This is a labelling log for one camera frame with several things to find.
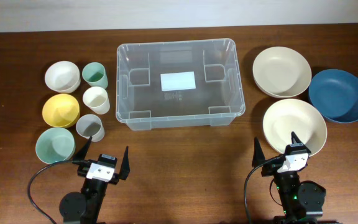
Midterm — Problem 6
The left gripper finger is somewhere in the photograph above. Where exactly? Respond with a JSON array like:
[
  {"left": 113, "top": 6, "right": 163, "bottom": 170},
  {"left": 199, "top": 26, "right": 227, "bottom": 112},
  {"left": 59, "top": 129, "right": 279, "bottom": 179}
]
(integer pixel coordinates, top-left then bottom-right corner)
[
  {"left": 73, "top": 136, "right": 93, "bottom": 164},
  {"left": 119, "top": 146, "right": 131, "bottom": 180}
]

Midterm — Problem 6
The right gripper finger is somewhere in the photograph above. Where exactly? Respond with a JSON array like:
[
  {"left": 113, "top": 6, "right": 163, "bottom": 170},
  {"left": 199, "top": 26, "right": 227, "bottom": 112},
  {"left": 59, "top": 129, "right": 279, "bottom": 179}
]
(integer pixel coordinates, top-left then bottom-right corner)
[
  {"left": 291, "top": 131, "right": 303, "bottom": 146},
  {"left": 252, "top": 137, "right": 265, "bottom": 167}
]

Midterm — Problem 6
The beige large bowl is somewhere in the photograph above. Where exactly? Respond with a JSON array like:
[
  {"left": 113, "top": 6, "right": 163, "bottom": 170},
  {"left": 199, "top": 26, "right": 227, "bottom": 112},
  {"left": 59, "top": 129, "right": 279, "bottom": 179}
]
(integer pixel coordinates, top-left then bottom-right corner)
[
  {"left": 262, "top": 99, "right": 328, "bottom": 156},
  {"left": 252, "top": 47, "right": 312, "bottom": 98}
]

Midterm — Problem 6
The dark blue large bowl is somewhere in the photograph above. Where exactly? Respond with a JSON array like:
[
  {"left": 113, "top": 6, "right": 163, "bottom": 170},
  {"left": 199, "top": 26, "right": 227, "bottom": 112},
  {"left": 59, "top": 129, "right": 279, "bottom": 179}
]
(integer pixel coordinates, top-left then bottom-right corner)
[{"left": 308, "top": 69, "right": 358, "bottom": 124}]

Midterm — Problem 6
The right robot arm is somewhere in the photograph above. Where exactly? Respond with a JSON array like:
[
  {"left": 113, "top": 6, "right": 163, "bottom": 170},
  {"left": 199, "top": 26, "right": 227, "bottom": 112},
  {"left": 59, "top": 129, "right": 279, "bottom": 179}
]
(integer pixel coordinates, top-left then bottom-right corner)
[{"left": 252, "top": 132, "right": 326, "bottom": 223}]

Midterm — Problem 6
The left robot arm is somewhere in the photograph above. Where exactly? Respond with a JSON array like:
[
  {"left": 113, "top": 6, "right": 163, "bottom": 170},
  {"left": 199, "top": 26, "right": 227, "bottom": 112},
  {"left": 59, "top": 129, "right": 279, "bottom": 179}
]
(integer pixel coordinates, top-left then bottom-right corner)
[{"left": 59, "top": 138, "right": 130, "bottom": 224}]

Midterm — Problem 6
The clear plastic storage container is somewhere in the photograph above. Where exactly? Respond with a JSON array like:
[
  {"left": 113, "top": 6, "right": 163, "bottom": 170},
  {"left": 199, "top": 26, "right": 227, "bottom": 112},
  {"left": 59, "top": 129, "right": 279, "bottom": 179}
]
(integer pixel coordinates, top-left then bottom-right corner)
[{"left": 116, "top": 38, "right": 246, "bottom": 131}]

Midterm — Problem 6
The mint green small bowl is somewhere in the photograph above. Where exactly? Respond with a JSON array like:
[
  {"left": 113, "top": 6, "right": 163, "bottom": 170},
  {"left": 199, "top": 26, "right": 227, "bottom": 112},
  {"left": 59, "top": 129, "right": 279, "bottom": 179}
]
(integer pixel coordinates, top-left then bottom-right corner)
[{"left": 35, "top": 128, "right": 76, "bottom": 164}]

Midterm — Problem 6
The grey cup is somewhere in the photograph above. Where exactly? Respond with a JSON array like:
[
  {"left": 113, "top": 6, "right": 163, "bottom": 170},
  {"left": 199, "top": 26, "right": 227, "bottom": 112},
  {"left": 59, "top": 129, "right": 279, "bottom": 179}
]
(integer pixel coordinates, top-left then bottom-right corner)
[{"left": 76, "top": 114, "right": 105, "bottom": 142}]

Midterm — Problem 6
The yellow small bowl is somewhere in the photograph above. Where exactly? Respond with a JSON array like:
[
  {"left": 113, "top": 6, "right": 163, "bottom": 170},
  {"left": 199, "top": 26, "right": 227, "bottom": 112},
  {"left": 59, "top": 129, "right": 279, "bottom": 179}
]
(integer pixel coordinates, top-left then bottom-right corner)
[{"left": 42, "top": 94, "right": 80, "bottom": 128}]

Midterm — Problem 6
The cream white cup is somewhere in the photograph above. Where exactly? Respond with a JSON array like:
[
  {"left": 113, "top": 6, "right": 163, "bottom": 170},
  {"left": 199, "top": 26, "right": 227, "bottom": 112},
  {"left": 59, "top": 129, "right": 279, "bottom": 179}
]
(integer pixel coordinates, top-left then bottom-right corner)
[{"left": 83, "top": 86, "right": 110, "bottom": 114}]

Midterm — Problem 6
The white small bowl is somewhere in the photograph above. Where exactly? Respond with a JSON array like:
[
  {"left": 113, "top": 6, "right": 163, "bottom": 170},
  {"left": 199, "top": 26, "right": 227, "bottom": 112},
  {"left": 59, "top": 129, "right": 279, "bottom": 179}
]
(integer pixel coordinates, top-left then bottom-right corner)
[{"left": 45, "top": 61, "right": 81, "bottom": 93}]

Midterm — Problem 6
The mint green cup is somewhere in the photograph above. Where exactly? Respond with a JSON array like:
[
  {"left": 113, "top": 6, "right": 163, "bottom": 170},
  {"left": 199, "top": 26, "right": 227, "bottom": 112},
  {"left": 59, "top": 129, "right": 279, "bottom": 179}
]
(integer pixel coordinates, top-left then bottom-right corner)
[{"left": 81, "top": 62, "right": 108, "bottom": 89}]

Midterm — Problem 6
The white label sticker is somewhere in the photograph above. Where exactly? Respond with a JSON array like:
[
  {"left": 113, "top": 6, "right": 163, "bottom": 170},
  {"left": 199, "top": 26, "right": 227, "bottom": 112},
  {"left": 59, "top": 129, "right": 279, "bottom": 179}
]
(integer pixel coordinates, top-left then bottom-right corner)
[{"left": 160, "top": 72, "right": 196, "bottom": 91}]

